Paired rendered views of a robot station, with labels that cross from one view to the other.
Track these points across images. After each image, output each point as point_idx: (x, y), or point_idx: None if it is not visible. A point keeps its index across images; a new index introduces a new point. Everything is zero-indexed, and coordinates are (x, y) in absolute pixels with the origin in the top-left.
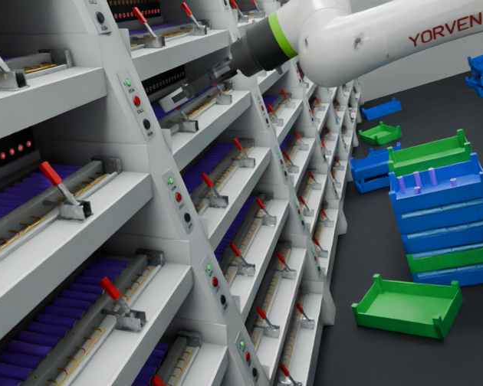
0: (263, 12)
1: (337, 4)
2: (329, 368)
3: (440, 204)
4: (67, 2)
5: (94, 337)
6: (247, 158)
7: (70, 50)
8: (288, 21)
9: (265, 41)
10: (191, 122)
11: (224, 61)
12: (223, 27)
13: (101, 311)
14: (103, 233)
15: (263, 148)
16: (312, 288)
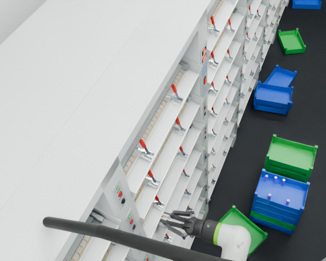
0: (231, 60)
1: (242, 257)
2: (194, 249)
3: (276, 206)
4: (131, 254)
5: None
6: (187, 194)
7: (127, 258)
8: (221, 244)
9: (209, 241)
10: (165, 225)
11: (189, 228)
12: (198, 129)
13: None
14: None
15: (198, 172)
16: (199, 211)
